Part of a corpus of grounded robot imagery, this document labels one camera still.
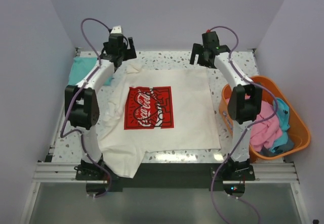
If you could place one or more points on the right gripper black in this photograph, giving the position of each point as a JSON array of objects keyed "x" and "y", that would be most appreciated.
[{"x": 197, "y": 49}]

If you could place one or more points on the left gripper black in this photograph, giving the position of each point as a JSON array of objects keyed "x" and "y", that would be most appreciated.
[{"x": 129, "y": 53}]

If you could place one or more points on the white coca-cola t-shirt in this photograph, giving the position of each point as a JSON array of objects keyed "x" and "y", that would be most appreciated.
[{"x": 157, "y": 110}]

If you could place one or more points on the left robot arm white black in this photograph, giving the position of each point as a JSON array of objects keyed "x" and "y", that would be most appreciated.
[{"x": 81, "y": 103}]

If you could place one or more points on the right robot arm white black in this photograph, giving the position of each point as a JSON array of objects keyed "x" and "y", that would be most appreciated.
[{"x": 245, "y": 100}]

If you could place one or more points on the folded teal t-shirt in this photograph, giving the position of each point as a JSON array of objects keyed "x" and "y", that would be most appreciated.
[{"x": 82, "y": 67}]

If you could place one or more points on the light blue t-shirt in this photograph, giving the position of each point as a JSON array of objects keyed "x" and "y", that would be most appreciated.
[{"x": 283, "y": 114}]

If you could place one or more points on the pink t-shirt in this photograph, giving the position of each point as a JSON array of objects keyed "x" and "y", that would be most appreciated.
[{"x": 268, "y": 134}]

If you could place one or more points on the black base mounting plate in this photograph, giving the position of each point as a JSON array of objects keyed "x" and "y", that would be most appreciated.
[{"x": 148, "y": 175}]

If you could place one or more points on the grey blue garment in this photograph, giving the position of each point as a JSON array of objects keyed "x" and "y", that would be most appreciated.
[{"x": 277, "y": 150}]

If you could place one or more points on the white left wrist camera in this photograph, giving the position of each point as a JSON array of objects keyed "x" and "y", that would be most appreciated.
[{"x": 116, "y": 30}]

